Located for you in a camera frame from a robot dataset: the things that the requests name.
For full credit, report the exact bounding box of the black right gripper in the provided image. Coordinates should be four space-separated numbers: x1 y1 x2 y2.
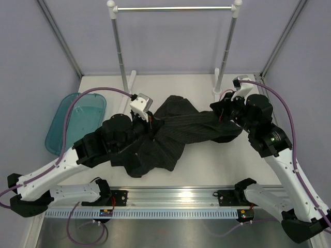
212 91 256 134

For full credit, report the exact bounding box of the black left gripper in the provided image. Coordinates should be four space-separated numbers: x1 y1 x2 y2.
113 111 163 154

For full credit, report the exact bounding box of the black pinstriped shirt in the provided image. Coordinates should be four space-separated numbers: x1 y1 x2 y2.
111 95 242 178

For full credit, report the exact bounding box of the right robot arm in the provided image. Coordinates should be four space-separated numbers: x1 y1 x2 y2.
210 93 330 243

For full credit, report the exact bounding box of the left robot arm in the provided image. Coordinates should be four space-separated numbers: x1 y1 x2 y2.
7 114 164 218

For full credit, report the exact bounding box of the white and silver clothes rack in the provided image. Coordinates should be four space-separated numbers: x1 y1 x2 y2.
107 1 243 102

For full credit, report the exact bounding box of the teal plastic tray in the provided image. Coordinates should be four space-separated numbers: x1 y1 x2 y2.
45 93 107 156

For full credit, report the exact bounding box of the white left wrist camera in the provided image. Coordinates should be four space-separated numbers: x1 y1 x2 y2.
130 94 153 122

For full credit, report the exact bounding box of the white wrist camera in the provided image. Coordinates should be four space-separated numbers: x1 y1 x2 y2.
231 75 253 101
130 94 153 122

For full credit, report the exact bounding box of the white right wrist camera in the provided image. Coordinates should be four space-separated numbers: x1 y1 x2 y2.
231 75 253 101

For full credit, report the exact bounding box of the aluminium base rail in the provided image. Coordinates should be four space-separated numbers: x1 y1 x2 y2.
33 185 290 210

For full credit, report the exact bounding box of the white slotted cable duct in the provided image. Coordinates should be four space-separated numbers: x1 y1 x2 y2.
45 209 238 220

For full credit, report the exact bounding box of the right aluminium frame post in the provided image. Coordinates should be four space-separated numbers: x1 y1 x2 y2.
259 0 309 80

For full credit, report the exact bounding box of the aluminium frame post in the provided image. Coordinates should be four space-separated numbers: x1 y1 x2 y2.
259 0 309 80
35 0 84 79

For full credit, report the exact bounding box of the left aluminium frame post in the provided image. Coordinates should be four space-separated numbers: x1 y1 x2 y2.
35 0 84 79

